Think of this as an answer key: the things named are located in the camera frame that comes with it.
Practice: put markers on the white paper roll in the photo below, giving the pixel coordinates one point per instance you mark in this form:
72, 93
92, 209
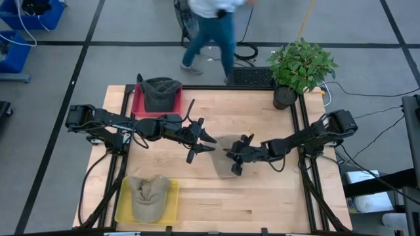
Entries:
374, 203

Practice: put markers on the grey upright post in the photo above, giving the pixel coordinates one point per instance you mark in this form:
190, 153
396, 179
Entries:
411, 131

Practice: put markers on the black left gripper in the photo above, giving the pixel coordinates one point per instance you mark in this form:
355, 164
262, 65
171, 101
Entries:
193, 137

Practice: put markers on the small blue plastic bin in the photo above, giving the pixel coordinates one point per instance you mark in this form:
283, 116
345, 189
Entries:
14, 55

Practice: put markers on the large blue plastic bin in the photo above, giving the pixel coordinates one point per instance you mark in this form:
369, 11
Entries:
49, 19

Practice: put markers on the yellow pole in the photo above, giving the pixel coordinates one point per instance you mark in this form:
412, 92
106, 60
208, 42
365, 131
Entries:
305, 21

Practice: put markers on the black floor fan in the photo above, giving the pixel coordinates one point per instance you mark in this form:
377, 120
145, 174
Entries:
181, 19

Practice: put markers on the red plastic tray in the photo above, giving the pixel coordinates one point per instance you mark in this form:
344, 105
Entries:
138, 108

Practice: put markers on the green potted plant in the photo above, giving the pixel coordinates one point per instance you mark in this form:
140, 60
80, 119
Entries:
300, 67

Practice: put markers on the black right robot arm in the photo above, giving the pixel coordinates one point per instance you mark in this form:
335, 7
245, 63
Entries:
305, 136

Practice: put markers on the white box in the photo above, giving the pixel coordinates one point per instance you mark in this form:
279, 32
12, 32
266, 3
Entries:
361, 177

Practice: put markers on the yellow plastic tray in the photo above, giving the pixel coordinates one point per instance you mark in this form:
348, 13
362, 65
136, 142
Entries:
123, 209

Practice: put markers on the black beam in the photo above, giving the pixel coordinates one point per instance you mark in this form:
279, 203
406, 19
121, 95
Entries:
393, 178

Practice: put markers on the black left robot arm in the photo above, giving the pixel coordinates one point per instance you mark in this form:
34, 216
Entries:
111, 119

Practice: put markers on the black keyboard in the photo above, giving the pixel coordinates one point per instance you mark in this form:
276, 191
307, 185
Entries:
252, 77

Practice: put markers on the person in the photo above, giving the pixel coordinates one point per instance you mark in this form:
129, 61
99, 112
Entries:
213, 29

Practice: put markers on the black baseball cap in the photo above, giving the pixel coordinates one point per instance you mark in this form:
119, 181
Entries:
160, 96

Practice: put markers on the tan baseball cap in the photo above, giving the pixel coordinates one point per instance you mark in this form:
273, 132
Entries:
149, 203
218, 164

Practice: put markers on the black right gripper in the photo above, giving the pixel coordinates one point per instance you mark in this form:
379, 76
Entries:
251, 154

